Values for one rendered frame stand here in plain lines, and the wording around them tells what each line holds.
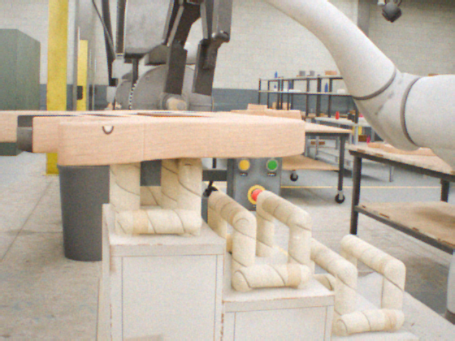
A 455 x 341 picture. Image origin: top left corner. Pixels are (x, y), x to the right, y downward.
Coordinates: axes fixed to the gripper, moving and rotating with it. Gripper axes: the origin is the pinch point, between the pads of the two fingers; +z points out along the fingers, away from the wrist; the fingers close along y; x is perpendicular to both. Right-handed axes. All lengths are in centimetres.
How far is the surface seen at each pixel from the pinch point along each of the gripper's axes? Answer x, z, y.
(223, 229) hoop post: -12.6, 23.0, 3.0
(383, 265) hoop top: -27.1, 24.3, -19.1
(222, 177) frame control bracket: -73, 19, 83
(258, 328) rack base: -6.0, 33.3, -15.8
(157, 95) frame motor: -46, -3, 85
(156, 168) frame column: -57, 19, 98
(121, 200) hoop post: 11.1, 18.3, -5.1
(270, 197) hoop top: -16.4, 16.6, -3.2
